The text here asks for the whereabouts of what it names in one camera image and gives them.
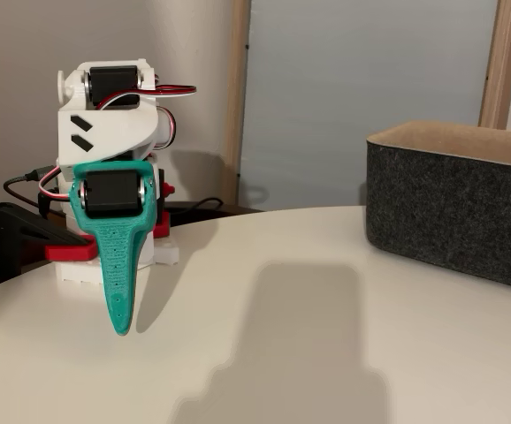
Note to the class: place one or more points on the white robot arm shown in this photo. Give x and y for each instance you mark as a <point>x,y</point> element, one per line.
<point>105,128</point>

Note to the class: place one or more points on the grey felt box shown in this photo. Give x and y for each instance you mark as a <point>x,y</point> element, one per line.
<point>450,212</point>

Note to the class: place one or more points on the black and red clamp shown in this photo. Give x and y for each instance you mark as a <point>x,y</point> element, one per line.
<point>162,225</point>
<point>25,229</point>

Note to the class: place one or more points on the light wood framed panel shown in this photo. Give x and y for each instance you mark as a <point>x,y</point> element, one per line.
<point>238,88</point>

